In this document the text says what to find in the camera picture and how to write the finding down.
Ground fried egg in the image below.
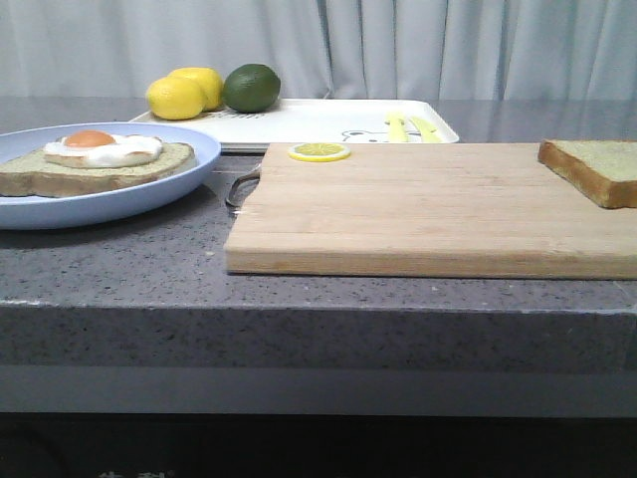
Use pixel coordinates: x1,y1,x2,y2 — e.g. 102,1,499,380
43,129,163,168

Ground light blue plate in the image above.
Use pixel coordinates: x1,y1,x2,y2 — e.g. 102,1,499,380
1,121,221,230

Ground bread slice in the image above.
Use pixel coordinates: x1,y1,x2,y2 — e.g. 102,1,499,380
1,142,197,198
537,139,636,209

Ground white tray with bear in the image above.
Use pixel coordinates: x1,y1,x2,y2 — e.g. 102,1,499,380
127,98,460,153

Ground lemon slice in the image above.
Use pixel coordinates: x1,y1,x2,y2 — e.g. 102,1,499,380
288,142,351,162

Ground wooden cutting board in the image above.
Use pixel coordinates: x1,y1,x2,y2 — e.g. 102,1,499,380
224,143,636,279

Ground yellow plastic fork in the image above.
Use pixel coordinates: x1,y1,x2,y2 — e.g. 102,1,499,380
385,112,409,143

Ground yellow plastic knife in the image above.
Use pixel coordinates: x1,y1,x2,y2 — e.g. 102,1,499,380
409,117,441,143

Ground green lime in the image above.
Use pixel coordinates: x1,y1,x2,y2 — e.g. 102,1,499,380
222,64,281,114

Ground rear yellow lemon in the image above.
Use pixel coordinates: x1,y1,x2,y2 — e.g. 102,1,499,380
168,67,224,112

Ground yellow lemon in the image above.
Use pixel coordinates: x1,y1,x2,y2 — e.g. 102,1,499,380
168,67,224,112
145,77,207,120

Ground front yellow lemon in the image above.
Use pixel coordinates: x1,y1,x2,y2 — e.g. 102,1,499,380
145,77,207,120

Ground white curtain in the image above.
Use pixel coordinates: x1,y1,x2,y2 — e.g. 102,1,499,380
1,1,636,101

